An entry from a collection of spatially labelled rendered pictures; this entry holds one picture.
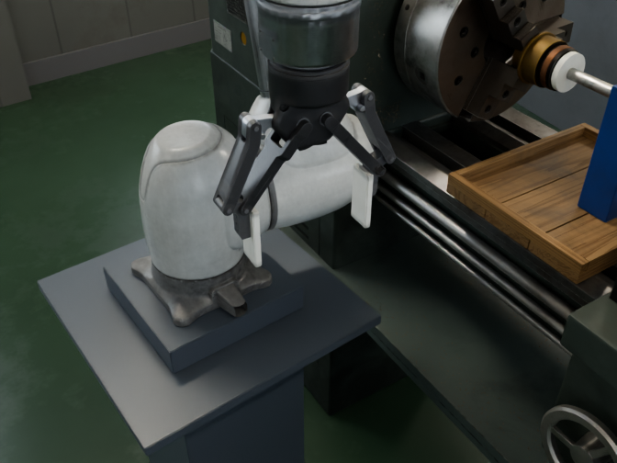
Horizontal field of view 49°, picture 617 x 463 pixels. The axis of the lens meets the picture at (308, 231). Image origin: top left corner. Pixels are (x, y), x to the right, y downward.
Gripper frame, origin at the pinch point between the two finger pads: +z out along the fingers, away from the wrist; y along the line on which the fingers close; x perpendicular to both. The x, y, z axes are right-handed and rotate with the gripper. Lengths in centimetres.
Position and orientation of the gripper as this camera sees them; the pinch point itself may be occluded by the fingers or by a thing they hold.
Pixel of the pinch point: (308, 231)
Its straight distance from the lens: 74.0
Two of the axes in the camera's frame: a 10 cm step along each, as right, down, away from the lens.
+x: 5.0, 5.3, -6.9
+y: -8.7, 3.0, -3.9
